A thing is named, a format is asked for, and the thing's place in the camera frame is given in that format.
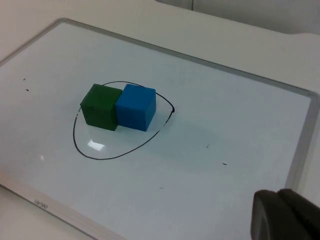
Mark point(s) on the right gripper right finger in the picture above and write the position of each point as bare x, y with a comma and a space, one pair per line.
303, 210

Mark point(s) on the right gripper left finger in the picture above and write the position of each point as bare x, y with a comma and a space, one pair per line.
270, 217

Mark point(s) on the grey-framed whiteboard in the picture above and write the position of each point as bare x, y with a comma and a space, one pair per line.
205, 120

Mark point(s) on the blue cube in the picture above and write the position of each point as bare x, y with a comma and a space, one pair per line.
136, 107

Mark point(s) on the green cube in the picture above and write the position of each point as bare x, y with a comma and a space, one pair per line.
100, 107

